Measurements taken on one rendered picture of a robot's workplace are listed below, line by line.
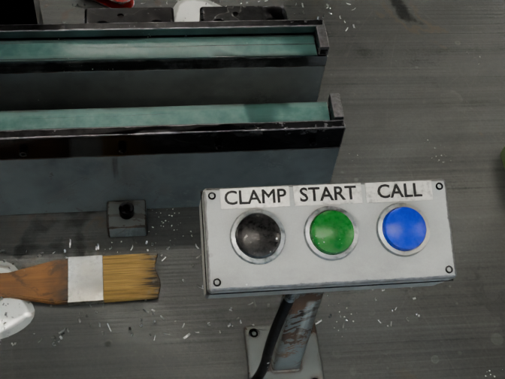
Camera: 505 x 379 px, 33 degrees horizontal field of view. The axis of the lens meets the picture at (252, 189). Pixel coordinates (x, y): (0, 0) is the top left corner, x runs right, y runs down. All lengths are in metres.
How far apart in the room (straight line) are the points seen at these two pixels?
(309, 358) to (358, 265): 0.25
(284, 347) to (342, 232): 0.21
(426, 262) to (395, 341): 0.27
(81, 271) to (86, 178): 0.09
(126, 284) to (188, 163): 0.13
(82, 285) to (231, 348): 0.16
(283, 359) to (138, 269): 0.17
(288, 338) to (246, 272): 0.19
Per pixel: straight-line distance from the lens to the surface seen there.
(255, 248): 0.56
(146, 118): 0.81
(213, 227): 0.56
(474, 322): 0.88
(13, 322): 0.84
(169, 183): 0.85
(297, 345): 0.76
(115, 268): 0.85
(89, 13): 0.99
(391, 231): 0.58
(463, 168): 0.98
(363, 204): 0.58
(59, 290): 0.84
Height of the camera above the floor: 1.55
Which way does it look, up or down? 56 degrees down
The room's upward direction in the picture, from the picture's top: 8 degrees clockwise
